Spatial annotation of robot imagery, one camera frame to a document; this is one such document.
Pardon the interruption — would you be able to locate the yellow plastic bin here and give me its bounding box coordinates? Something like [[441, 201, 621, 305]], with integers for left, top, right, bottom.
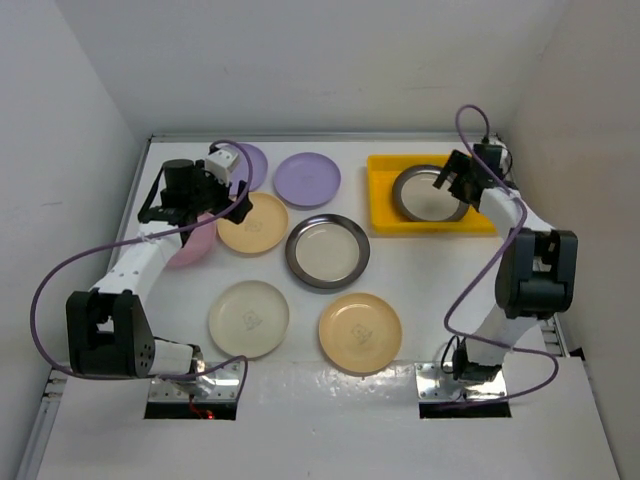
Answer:
[[367, 154, 497, 236]]

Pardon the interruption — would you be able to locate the metal base plate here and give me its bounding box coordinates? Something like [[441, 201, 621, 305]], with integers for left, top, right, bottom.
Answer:
[[147, 359, 248, 405], [414, 362, 507, 404]]

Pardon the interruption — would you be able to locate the purple plate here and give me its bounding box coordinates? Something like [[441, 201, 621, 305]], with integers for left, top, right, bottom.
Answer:
[[273, 152, 342, 208], [231, 143, 268, 195]]

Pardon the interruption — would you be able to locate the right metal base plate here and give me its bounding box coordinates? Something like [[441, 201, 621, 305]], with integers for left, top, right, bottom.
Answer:
[[414, 362, 507, 404]]

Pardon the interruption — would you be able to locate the purple plate right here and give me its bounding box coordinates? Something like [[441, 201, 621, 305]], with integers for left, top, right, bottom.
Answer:
[[273, 152, 342, 208]]

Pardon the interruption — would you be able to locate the pink plate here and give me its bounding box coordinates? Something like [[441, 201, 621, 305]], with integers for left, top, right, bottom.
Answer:
[[167, 221, 216, 268]]

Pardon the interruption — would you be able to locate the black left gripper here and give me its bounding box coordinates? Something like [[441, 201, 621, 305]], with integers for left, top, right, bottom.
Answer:
[[186, 159, 251, 223]]

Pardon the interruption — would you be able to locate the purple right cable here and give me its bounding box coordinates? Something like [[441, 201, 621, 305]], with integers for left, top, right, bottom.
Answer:
[[434, 104, 560, 412]]

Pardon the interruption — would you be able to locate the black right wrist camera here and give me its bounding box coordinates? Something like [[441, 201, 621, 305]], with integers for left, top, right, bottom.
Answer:
[[473, 140, 513, 179]]

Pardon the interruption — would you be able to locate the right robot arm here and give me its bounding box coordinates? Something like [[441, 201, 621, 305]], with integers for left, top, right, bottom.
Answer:
[[434, 150, 578, 383]]

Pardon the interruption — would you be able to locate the purple plate left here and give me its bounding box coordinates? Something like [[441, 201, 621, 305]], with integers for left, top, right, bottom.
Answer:
[[231, 143, 268, 195]]

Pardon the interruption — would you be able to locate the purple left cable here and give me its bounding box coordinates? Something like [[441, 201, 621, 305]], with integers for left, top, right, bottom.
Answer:
[[30, 139, 251, 377]]

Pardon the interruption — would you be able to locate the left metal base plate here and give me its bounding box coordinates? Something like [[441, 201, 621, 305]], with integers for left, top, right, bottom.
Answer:
[[147, 359, 248, 405]]

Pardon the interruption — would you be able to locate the purple cable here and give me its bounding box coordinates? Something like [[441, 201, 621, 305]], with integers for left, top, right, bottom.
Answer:
[[30, 139, 251, 377], [434, 104, 560, 412]]

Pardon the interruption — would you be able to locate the orange plate upper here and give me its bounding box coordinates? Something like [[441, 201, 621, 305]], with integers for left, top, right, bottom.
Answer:
[[217, 192, 289, 255]]

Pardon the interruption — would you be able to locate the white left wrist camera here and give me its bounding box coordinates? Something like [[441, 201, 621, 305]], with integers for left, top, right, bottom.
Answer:
[[204, 146, 240, 186]]

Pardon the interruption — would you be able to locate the orange plate lower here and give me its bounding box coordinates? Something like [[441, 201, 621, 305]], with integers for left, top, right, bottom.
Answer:
[[318, 293, 403, 376]]

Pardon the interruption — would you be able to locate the orange plate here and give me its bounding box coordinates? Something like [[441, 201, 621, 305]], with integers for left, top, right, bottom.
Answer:
[[318, 293, 403, 376], [217, 192, 289, 255]]

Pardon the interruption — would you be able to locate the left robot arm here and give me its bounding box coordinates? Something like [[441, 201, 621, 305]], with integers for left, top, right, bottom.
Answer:
[[66, 149, 252, 379]]

